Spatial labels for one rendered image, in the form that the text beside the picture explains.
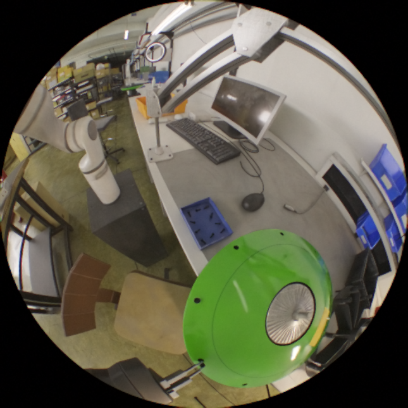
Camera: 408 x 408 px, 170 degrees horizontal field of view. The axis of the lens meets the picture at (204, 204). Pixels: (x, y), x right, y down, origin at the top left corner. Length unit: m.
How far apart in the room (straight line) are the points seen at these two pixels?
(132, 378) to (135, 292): 0.54
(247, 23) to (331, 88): 0.83
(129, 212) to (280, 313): 0.50
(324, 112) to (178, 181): 0.96
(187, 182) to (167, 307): 0.53
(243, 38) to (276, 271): 0.37
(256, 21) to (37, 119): 0.38
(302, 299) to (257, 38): 0.41
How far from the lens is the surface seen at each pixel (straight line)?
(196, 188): 0.46
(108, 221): 0.54
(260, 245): 0.23
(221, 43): 0.33
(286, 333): 0.24
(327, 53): 0.27
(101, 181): 0.49
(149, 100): 0.49
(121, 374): 0.19
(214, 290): 0.19
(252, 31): 0.29
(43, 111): 0.31
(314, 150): 1.05
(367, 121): 1.01
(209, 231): 0.38
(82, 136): 0.40
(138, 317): 0.70
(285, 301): 0.22
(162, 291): 0.65
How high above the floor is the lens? 1.26
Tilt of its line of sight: 55 degrees down
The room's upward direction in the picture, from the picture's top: 13 degrees clockwise
